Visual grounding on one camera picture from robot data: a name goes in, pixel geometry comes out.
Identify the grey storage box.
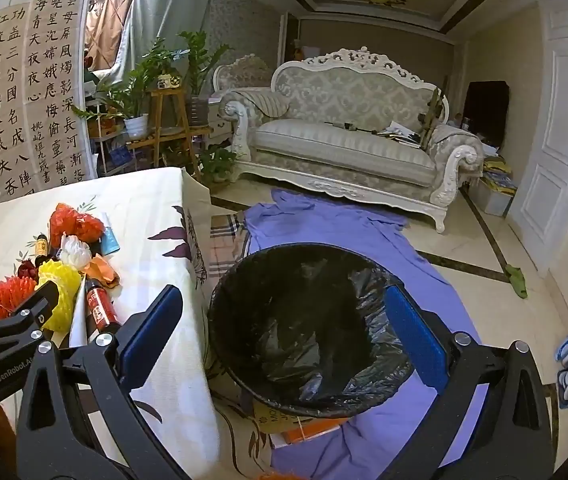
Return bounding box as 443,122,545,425
478,157,517,218

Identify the grey-blue curtain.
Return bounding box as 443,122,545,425
99,0,219,86

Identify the brown curtain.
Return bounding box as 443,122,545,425
86,0,135,71

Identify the cardboard box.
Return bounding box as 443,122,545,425
254,400,349,436

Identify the tall plant in dark pot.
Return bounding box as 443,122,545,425
179,30,232,126

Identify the orange wrapper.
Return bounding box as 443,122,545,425
84,252,122,288

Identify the white panelled door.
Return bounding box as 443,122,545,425
508,5,568,276

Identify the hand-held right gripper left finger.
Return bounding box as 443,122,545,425
15,285,192,480

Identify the dark rectangular board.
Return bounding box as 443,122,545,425
464,80,510,148

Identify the blue white packet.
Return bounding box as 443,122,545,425
100,227,122,255

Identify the ornate white sofa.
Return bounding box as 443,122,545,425
219,47,484,233

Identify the red-orange foam net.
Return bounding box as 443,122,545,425
48,202,106,248

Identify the calligraphy wall hanging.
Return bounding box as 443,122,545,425
0,0,87,226

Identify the floral tablecloth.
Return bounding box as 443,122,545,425
0,166,222,476

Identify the green cloth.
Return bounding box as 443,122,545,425
502,264,529,300

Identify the white foam net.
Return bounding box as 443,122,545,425
58,234,92,267

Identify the yellow foam net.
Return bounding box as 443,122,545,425
36,259,82,333

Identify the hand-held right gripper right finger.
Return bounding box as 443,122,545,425
379,284,557,480

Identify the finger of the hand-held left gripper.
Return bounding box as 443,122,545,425
0,280,61,348

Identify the leafy plant in white pot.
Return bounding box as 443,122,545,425
71,40,175,139

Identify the white metal shelf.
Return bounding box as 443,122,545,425
84,100,130,176

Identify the orange foam net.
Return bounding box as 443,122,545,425
0,276,37,321

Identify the brown bottle with red label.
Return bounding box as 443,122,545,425
84,277,121,333

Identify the round bin with black bag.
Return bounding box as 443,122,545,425
207,243,417,420

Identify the ornate white armchair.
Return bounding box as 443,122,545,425
212,55,275,148

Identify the purple cloth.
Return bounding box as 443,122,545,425
243,189,482,480

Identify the plaid cloth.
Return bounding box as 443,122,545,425
210,212,249,281

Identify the pile of papers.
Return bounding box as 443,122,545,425
376,121,422,147

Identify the camouflage object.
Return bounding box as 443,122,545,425
416,87,444,148

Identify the small potted floor plant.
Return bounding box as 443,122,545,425
196,147,237,183

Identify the orange book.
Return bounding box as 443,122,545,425
269,420,349,448

